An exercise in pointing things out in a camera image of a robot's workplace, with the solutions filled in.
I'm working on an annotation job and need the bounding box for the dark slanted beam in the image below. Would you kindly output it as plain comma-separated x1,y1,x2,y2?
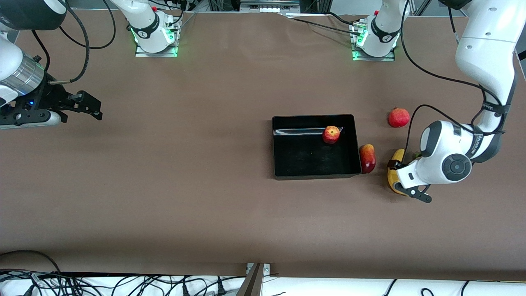
236,263,264,296

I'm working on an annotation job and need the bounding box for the red yellow mango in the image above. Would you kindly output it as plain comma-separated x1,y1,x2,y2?
359,144,376,174

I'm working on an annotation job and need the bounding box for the black looped floor cable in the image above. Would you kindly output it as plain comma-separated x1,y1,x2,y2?
0,250,63,275

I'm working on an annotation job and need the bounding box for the short black tabletop cable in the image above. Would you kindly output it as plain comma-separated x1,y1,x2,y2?
327,11,360,24

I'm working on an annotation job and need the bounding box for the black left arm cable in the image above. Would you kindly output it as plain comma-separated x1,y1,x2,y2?
400,0,504,163

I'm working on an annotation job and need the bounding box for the yellow banana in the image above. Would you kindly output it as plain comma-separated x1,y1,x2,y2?
387,148,411,197

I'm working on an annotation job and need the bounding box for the red pomegranate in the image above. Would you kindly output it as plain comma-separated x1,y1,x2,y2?
388,107,411,128

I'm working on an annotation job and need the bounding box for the red yellow apple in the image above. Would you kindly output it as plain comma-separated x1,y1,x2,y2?
322,125,341,144

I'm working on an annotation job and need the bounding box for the white power strip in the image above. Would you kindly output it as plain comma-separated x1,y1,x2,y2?
240,0,301,13

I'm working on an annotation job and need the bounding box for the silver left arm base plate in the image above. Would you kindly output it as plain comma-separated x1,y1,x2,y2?
350,20,396,62

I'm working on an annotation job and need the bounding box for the brown table cover sheet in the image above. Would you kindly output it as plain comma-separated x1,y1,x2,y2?
0,9,526,278

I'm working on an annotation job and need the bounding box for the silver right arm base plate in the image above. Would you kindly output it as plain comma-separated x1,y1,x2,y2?
135,16,182,58

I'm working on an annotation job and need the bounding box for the long black tabletop cable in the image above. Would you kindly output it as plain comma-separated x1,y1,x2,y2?
288,16,363,35

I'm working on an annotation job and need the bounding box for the black plastic box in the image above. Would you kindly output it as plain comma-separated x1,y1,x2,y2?
271,114,362,180

